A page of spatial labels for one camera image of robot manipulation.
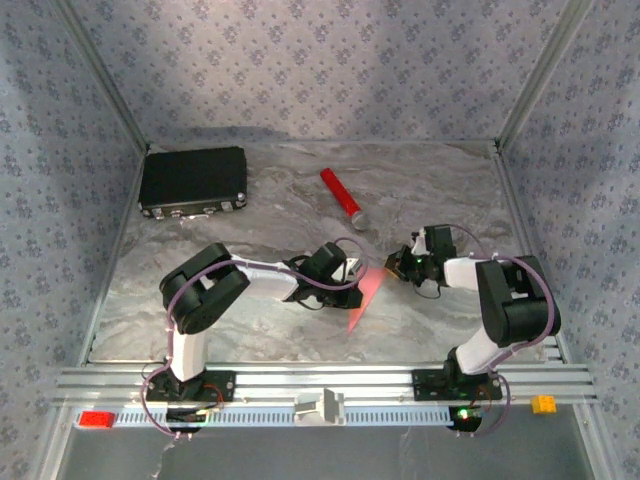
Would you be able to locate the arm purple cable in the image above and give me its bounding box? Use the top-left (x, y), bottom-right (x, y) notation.
top-left (130, 237), bottom-right (370, 441)
top-left (449, 224), bottom-right (564, 439)

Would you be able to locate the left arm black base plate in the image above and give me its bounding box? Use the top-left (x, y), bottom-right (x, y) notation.
top-left (144, 369), bottom-right (237, 403)

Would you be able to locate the red toy brick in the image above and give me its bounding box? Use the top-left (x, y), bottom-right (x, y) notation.
top-left (78, 410), bottom-right (117, 430)

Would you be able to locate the white slotted cable duct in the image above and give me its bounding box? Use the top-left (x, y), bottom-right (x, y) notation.
top-left (74, 404), bottom-right (457, 429)

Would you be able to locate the aluminium frame post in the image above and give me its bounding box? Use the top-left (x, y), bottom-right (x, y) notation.
top-left (497, 0), bottom-right (594, 149)

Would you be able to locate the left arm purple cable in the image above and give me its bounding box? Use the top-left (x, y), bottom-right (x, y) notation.
top-left (130, 237), bottom-right (370, 441)

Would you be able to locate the aluminium mounting rail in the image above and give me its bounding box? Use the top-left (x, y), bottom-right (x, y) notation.
top-left (49, 363), bottom-right (600, 407)

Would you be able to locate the grey metal bracket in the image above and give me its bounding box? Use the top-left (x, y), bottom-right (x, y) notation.
top-left (293, 387), bottom-right (347, 427)

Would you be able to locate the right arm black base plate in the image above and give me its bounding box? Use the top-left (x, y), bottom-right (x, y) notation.
top-left (410, 368), bottom-right (504, 402)

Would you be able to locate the small circuit board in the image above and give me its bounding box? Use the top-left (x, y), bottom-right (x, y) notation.
top-left (447, 404), bottom-right (486, 434)
top-left (164, 407), bottom-right (209, 434)

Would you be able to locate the black hard case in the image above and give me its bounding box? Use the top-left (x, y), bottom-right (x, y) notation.
top-left (137, 145), bottom-right (250, 222)

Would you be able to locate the pink paper sheet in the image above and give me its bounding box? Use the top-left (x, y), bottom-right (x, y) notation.
top-left (345, 267), bottom-right (387, 334)

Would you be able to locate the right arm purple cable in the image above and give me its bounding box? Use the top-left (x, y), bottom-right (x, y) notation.
top-left (449, 224), bottom-right (564, 439)

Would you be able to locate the red microphone silver head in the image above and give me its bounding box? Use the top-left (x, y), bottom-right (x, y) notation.
top-left (319, 167), bottom-right (372, 232)

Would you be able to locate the aluminium table side rail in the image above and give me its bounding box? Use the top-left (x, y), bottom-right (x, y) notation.
top-left (77, 147), bottom-right (151, 366)
top-left (492, 142), bottom-right (574, 362)

